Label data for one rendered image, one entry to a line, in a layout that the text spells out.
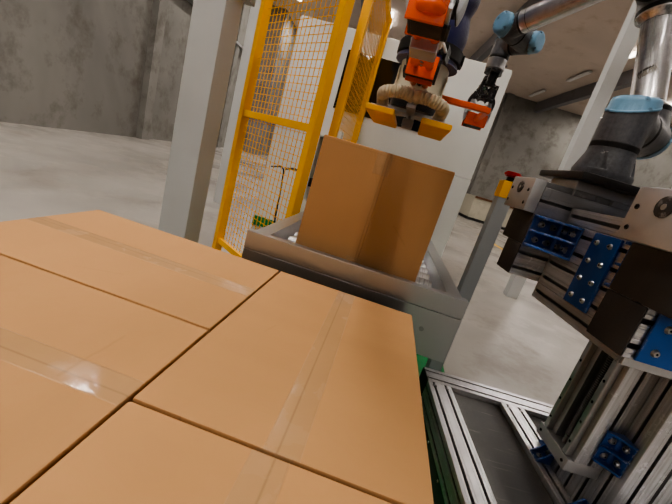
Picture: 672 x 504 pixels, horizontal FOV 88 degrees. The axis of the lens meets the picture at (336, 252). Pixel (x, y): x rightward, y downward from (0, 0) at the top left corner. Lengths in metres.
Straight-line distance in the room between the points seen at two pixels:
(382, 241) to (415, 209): 0.14
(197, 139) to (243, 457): 1.67
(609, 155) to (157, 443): 1.17
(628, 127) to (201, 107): 1.68
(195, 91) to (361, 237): 1.22
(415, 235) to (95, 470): 0.89
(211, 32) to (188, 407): 1.74
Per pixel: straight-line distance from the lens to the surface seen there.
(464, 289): 1.68
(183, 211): 2.02
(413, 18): 0.79
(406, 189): 1.06
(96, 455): 0.48
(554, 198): 1.12
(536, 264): 1.14
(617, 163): 1.20
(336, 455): 0.51
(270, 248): 1.10
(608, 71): 4.36
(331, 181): 1.08
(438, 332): 1.12
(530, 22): 1.55
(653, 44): 1.46
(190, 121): 1.98
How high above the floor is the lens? 0.90
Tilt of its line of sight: 15 degrees down
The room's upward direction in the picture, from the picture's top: 17 degrees clockwise
